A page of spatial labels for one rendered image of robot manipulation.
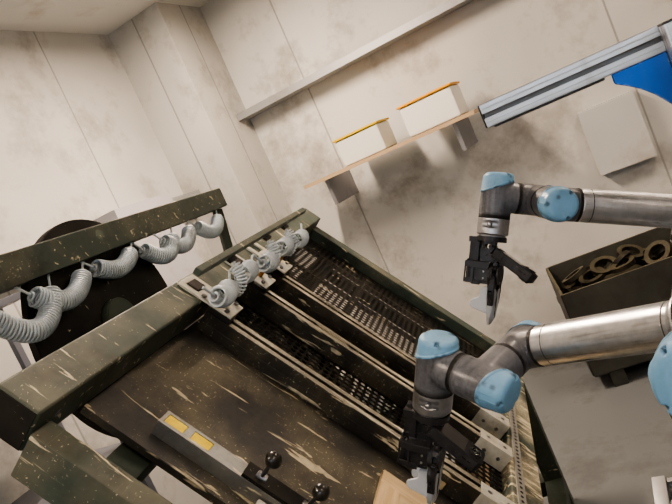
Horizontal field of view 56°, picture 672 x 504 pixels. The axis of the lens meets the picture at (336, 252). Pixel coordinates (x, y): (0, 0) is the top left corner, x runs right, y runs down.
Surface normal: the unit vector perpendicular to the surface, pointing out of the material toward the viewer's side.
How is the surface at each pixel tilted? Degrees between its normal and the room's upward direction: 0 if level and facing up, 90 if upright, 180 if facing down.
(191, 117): 90
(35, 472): 90
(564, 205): 90
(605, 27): 90
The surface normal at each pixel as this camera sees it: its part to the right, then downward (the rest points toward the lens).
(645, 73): -0.36, 0.27
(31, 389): 0.50, -0.81
